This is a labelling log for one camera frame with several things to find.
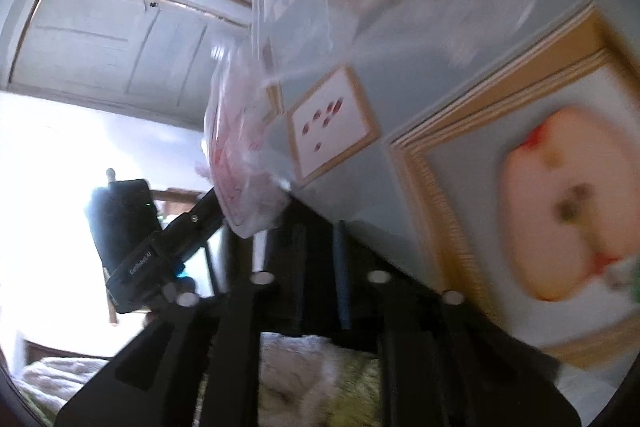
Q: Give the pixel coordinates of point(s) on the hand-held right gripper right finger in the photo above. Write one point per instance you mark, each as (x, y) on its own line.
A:
(342, 272)

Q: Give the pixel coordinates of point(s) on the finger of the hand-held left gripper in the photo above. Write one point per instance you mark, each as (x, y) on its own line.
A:
(200, 227)

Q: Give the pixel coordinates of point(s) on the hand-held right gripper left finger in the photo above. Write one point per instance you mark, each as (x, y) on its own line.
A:
(299, 267)

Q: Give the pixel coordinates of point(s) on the clear plastic bag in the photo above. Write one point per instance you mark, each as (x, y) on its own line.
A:
(240, 132)

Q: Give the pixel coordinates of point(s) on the white fuzzy garment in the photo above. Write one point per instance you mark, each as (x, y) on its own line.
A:
(310, 372)

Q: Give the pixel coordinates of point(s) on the white panelled door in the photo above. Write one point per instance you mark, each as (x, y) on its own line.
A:
(90, 47)

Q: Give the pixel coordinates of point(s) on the fruit print tablecloth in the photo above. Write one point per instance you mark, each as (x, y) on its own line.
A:
(425, 82)

